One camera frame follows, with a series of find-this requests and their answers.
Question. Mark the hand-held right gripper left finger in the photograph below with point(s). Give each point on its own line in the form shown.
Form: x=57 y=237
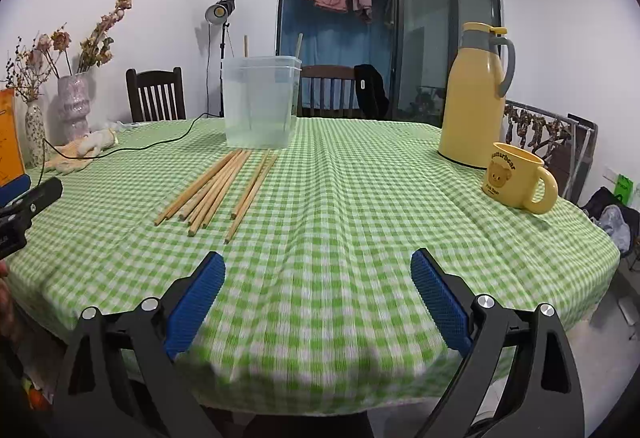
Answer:
x=197 y=303

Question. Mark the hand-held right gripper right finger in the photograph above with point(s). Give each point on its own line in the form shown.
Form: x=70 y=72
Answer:
x=440 y=303

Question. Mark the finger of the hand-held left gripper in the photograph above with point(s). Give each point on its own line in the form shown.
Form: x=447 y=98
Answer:
x=42 y=195

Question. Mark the pile of wooden chopsticks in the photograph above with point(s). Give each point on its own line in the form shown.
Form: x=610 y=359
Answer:
x=210 y=190

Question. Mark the translucent plastic container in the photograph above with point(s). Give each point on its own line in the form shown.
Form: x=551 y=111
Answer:
x=257 y=118

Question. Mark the yellowish work glove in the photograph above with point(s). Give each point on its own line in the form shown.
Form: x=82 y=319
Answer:
x=65 y=159

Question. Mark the small floral vase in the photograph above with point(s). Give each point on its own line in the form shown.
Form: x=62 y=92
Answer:
x=35 y=133

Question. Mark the orange book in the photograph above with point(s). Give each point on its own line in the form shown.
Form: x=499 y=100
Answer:
x=10 y=138

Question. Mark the white work glove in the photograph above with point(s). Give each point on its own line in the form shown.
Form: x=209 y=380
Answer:
x=97 y=141

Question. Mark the pink speckled vase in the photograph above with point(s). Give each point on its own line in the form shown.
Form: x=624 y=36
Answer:
x=72 y=103

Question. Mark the white crumpled cloth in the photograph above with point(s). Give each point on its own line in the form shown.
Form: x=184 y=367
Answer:
x=119 y=124

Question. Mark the dried twig bouquet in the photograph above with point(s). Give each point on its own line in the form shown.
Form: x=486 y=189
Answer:
x=27 y=73

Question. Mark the green checked tablecloth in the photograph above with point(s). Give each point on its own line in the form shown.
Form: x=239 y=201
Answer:
x=325 y=218

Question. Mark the yellow bear mug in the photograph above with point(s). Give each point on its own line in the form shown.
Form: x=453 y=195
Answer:
x=510 y=178

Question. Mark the dark wooden slatted chair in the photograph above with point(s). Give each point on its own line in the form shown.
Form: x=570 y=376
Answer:
x=155 y=93

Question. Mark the small orange object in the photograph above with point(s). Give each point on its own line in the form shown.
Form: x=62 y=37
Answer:
x=36 y=398

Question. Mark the dried rose bouquet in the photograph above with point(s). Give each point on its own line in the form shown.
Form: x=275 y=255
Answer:
x=100 y=41

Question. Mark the black bag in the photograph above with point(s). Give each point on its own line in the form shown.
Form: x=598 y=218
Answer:
x=602 y=200

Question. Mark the grey crumpled cloth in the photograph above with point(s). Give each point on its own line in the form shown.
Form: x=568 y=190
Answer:
x=615 y=223

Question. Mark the yellow thermos jug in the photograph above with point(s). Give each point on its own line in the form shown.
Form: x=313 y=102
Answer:
x=472 y=108

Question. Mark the metal folding rack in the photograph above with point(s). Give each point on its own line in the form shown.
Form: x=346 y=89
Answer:
x=535 y=128

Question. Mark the black jacket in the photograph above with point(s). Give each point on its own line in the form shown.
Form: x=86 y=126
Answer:
x=372 y=88

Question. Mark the dark wooden chair with jacket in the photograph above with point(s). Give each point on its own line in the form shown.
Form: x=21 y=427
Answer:
x=325 y=88

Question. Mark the studio lamp on tripod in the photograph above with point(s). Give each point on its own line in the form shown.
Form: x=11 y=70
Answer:
x=220 y=11

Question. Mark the dark framed sliding glass door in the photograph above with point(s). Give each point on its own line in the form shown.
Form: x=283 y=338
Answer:
x=425 y=28

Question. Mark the blue curtain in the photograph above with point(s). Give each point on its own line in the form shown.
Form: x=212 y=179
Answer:
x=320 y=38

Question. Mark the white wall socket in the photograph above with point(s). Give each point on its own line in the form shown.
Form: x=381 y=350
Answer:
x=609 y=175

